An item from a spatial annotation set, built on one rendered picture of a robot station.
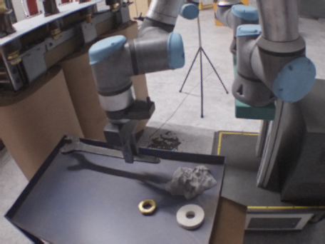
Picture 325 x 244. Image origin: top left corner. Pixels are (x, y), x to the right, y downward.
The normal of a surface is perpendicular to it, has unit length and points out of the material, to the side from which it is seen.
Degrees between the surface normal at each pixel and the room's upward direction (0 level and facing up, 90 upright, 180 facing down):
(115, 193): 0
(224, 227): 26
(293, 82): 95
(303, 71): 95
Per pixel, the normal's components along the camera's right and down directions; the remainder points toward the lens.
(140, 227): -0.11, -0.80
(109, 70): 0.18, 0.57
